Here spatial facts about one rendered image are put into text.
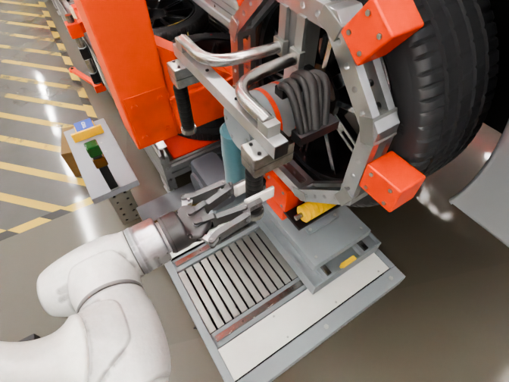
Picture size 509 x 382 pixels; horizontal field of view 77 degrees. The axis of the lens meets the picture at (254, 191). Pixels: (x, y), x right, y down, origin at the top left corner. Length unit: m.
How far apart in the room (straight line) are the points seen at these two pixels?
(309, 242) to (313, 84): 0.84
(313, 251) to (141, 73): 0.88
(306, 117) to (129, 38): 0.64
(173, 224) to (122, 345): 0.22
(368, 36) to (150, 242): 0.50
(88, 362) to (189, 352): 0.94
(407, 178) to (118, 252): 0.54
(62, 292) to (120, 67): 0.70
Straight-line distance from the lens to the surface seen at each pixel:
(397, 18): 0.59
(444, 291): 1.67
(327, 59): 0.84
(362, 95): 0.63
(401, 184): 0.67
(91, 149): 1.13
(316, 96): 0.58
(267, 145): 0.56
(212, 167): 1.30
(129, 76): 1.11
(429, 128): 0.70
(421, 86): 0.66
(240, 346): 1.31
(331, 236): 1.35
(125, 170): 1.32
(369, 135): 0.65
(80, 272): 0.58
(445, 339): 1.59
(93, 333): 0.49
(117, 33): 1.05
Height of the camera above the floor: 1.35
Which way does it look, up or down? 51 degrees down
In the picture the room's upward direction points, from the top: straight up
